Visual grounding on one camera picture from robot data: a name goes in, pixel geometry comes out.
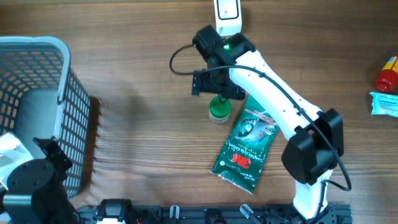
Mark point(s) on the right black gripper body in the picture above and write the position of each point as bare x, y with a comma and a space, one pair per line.
203, 80

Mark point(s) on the green lid jar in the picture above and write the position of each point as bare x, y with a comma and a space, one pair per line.
219, 109

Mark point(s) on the green 3M gloves package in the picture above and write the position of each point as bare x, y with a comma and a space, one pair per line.
244, 153

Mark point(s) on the teal wet wipes packet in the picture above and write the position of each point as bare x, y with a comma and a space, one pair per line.
384, 104

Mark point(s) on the yellow red sauce bottle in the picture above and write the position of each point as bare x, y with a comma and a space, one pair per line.
386, 80

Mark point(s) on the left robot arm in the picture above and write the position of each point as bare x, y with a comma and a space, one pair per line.
32, 190

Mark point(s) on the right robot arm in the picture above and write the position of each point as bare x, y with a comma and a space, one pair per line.
314, 137

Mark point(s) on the white barcode scanner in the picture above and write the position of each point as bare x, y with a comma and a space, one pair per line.
228, 17

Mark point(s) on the grey plastic shopping basket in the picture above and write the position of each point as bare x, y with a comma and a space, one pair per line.
42, 97

